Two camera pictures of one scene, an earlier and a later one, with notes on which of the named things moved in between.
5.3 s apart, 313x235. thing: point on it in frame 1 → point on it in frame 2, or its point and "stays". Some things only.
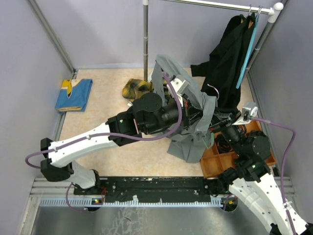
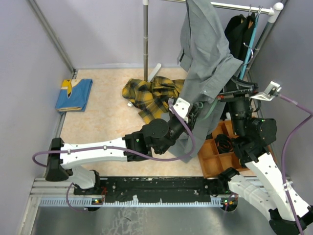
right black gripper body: [224, 121] → [237, 93]
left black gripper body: [186, 117] stays
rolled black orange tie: [223, 146] stays
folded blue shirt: [74, 95] stays
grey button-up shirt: [186, 145] → [208, 60]
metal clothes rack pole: [145, 29] stays
